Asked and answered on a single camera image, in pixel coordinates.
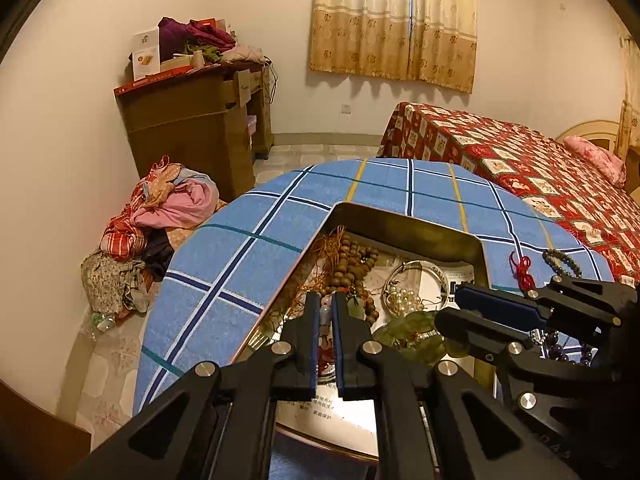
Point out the dark wooden furniture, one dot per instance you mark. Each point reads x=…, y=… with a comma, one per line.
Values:
x=35, y=440

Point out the red gift box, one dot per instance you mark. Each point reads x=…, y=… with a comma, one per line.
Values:
x=207, y=24

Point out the thin silver bangle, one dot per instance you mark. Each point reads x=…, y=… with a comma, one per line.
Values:
x=431, y=266

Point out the beige bed headboard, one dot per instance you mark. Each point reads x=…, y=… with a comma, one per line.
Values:
x=590, y=130

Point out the red knot tassel charm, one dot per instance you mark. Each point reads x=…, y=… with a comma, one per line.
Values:
x=522, y=267

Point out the green jade bangle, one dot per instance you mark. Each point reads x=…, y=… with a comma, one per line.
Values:
x=425, y=347

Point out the rectangular metal tin box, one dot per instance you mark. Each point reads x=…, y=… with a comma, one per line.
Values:
x=425, y=230

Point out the beige side curtain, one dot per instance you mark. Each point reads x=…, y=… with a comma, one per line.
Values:
x=630, y=100

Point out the white upright carton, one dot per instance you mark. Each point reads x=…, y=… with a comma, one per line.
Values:
x=146, y=55

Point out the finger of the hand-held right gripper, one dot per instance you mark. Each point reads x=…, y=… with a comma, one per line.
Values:
x=341, y=340
x=495, y=305
x=470, y=330
x=315, y=340

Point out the small red charm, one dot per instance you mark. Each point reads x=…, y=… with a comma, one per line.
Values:
x=326, y=355

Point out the beige floral window curtain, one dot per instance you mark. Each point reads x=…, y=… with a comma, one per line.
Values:
x=390, y=25

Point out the bed with red quilt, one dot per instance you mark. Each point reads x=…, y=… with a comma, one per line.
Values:
x=500, y=160

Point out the blue plaid tablecloth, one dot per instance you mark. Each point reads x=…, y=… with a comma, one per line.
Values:
x=250, y=260

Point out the clear plastic bottle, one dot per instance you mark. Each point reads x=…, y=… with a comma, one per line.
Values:
x=100, y=324

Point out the clothes pile on desk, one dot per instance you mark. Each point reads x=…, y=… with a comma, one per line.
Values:
x=210, y=40

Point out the flat white box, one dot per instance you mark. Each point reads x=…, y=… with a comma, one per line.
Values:
x=175, y=64

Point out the colourful clothes pile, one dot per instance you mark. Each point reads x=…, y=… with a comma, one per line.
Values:
x=165, y=210

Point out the brown wooden desk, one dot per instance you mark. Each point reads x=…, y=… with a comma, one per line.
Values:
x=190, y=125

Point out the pink pillow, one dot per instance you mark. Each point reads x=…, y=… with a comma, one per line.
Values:
x=597, y=160

